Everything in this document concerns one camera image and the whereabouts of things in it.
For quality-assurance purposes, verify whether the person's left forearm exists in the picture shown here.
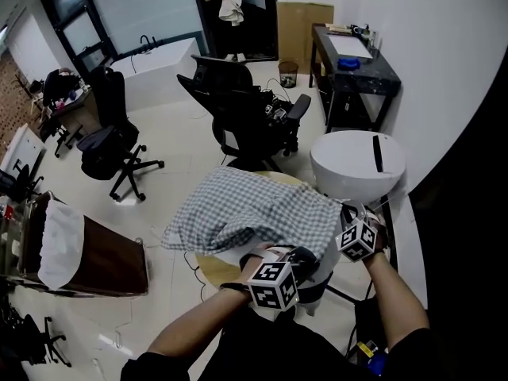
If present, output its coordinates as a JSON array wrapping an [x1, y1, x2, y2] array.
[[147, 287, 255, 359]]

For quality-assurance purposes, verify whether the large black panel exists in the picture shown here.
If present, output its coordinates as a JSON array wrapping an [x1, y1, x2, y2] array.
[[408, 45, 508, 381]]

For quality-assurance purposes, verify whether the black side table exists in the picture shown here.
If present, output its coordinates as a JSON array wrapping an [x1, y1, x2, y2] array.
[[308, 22, 402, 134]]

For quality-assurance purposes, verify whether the spare gripper device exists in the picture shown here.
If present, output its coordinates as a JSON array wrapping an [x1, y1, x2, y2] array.
[[261, 89, 289, 125]]

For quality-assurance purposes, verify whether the person's black clothing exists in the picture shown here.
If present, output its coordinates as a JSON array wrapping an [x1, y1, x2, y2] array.
[[121, 306, 449, 381]]

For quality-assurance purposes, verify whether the white tray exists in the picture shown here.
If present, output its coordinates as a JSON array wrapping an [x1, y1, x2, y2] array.
[[325, 33, 374, 60]]

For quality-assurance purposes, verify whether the person's right forearm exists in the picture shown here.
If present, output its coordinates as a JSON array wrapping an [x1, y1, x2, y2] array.
[[363, 252, 430, 352]]

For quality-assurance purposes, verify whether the black high-back office chair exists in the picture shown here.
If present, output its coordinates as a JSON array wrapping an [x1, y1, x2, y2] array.
[[77, 65, 166, 202]]

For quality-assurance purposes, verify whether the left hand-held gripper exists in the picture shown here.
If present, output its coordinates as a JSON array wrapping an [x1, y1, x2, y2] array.
[[246, 245, 319, 312]]

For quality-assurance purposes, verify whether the person's left hand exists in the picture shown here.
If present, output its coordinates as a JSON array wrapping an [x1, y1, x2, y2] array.
[[240, 242, 287, 280]]

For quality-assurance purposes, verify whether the black faucet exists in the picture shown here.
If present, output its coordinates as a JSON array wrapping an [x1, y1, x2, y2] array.
[[139, 34, 159, 55]]

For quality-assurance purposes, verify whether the black mesh wastebasket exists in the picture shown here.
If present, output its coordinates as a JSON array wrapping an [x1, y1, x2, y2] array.
[[277, 60, 299, 89]]

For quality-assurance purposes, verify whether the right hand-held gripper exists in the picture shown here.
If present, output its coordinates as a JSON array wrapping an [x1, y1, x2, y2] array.
[[336, 201, 380, 262]]

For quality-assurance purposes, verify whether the white laundry bag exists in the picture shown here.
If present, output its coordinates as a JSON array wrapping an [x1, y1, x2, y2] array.
[[37, 199, 85, 291]]

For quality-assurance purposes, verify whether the black mesh office chair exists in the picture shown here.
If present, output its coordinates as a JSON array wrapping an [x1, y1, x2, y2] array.
[[176, 53, 313, 172]]

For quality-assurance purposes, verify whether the brown laundry cart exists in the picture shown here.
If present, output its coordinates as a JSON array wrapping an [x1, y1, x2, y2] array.
[[15, 190, 150, 298]]

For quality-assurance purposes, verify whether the white pillow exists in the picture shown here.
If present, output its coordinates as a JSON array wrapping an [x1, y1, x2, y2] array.
[[216, 212, 342, 317]]

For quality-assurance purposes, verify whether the brown cardboard sheet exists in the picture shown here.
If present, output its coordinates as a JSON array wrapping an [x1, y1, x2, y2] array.
[[276, 1, 335, 75]]

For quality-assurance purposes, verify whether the white cabinet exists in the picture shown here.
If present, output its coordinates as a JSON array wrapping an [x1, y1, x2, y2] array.
[[0, 123, 47, 178]]

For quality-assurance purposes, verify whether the brown office desk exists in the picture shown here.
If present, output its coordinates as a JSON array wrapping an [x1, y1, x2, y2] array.
[[43, 87, 100, 134]]

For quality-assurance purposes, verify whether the small black office chair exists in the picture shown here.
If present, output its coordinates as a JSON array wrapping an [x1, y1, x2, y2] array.
[[0, 311, 72, 368], [39, 105, 84, 158], [0, 159, 44, 206]]

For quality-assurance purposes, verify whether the white bathtub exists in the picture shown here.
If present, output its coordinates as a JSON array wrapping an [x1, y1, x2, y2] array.
[[110, 37, 202, 113]]

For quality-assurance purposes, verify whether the round wooden stool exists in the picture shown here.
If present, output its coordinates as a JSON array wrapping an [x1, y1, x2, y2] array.
[[194, 171, 318, 289]]

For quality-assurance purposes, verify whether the grey checkered pillowcase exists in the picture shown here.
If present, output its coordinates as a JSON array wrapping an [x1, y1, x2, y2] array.
[[160, 166, 343, 260]]

